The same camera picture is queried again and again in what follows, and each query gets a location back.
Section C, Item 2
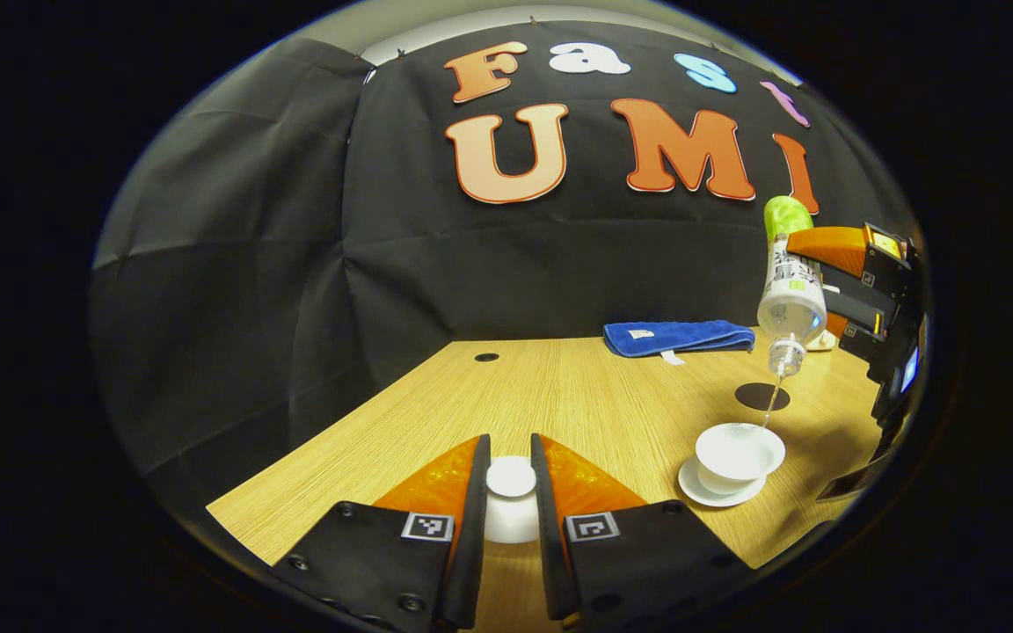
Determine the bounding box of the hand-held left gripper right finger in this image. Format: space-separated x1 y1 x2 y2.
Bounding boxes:
530 433 754 629

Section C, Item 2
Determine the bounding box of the white teacup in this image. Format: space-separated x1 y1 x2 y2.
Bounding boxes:
696 423 786 495

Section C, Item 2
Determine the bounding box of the white saucer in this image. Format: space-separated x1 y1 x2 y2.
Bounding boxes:
678 455 768 508

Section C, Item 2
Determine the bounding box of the clear water bottle green label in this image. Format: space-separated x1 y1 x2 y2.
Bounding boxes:
757 195 827 379

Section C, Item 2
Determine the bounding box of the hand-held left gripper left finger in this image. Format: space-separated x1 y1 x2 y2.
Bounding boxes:
273 433 492 629

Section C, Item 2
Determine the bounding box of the black backdrop cloth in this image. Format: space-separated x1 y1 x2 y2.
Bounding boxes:
89 22 921 493

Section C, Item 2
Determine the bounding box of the blue towel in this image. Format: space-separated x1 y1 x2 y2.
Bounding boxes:
603 320 756 366

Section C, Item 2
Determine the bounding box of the white teacup lid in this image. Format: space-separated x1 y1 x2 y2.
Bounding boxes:
482 455 541 544

